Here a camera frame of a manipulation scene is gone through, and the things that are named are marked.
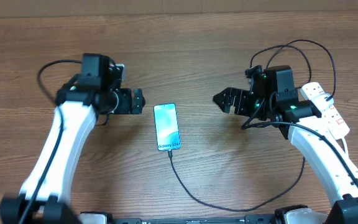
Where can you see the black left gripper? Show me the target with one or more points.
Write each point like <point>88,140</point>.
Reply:
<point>126,106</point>

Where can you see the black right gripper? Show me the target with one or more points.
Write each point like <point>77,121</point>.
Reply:
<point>240,98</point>

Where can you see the Samsung Galaxy smartphone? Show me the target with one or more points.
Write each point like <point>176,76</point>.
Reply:
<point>166,127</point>

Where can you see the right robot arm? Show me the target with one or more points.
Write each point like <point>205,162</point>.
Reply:
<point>273,99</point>

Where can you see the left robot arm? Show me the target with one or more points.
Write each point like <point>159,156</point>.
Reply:
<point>44,196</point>

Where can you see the white USB charger plug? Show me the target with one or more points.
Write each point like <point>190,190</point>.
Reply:
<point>323,102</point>

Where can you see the white power strip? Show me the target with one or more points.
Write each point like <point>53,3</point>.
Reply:
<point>336,124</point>

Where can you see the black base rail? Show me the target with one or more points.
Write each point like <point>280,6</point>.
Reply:
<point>247,219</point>

